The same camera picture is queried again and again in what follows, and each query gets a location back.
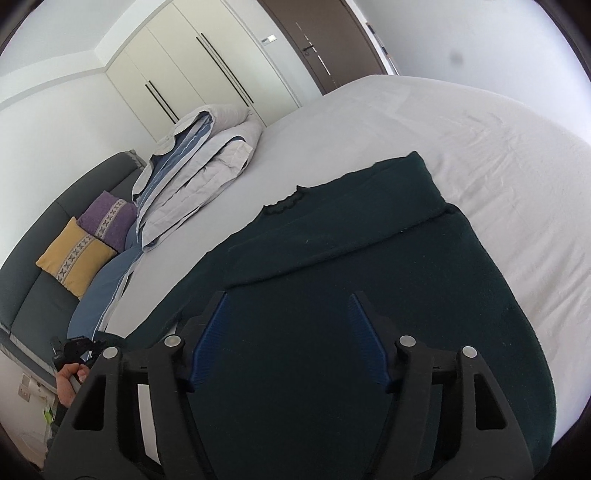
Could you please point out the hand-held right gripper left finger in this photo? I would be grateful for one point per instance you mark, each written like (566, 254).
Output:
(210, 339)

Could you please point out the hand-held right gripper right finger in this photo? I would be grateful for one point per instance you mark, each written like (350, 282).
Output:
(369, 341)

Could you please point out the dark green knit sweater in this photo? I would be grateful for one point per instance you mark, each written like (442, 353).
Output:
(323, 230)

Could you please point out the person's left hand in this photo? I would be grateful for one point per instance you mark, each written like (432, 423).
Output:
(69, 383)

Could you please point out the blue pillow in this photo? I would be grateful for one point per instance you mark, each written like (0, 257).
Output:
(101, 295)

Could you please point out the dark grey sofa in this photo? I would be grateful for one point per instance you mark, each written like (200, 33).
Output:
(27, 295)

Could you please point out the yellow patterned cushion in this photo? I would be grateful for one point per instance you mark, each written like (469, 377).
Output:
(69, 258)

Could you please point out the purple patterned cushion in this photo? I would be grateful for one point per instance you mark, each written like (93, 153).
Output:
(108, 217)

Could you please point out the folded grey blue duvet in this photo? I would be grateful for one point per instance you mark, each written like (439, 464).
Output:
(203, 175)

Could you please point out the bed with white sheet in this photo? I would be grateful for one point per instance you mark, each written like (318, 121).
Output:
(461, 138)

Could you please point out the brown door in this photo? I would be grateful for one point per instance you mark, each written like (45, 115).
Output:
(323, 27)

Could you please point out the wall socket panel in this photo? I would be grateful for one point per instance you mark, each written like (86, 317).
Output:
(30, 385)

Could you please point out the white wall switch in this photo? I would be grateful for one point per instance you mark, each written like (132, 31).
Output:
(268, 39)

